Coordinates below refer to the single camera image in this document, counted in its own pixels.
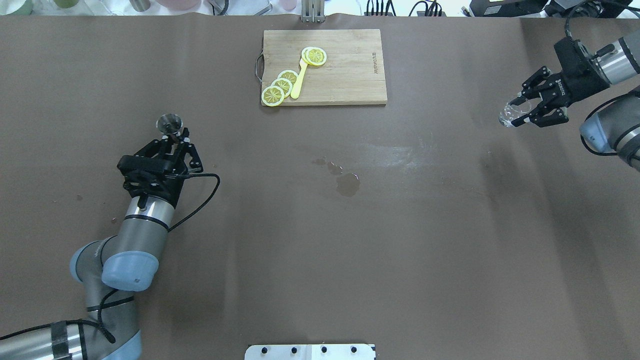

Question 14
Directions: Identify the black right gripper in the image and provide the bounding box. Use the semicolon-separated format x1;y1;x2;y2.
508;38;611;126

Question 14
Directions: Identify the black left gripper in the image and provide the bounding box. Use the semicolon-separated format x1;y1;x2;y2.
117;128;204;207

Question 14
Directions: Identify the steel double jigger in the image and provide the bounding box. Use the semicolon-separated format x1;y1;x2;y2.
155;113;184;142

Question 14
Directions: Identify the clear glass measuring cup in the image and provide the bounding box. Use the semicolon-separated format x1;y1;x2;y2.
498;99;533;128

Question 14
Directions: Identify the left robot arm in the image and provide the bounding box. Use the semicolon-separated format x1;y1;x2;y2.
1;128;203;360

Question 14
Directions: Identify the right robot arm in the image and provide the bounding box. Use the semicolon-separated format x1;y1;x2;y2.
498;31;640;170

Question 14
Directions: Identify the yellow plastic stick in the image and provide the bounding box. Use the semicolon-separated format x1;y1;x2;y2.
290;57;309;100

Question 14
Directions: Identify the lemon slice on stick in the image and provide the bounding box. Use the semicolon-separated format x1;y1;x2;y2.
301;47;328;67

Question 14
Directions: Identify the wooden cutting board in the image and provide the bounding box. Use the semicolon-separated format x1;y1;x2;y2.
262;29;387;107

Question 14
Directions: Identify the aluminium frame post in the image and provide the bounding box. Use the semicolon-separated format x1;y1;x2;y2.
300;0;326;24

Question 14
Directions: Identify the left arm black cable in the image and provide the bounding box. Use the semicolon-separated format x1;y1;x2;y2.
95;172;222;345

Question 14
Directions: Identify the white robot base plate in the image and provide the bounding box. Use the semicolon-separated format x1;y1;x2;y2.
244;343;377;360

